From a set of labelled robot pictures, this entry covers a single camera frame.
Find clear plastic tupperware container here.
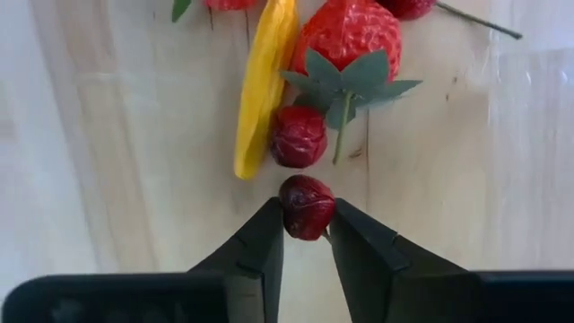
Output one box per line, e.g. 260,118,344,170
486,44,574,279

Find red cherry with stem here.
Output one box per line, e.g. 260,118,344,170
376,0,525,40

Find large strawberry with leaves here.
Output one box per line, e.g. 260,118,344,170
280,0,423,166
171,0,257,23

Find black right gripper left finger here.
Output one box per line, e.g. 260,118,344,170
187,196,286,323

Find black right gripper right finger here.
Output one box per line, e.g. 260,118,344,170
329,197,483,323

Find yellow banana toy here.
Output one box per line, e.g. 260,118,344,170
232,0,300,181

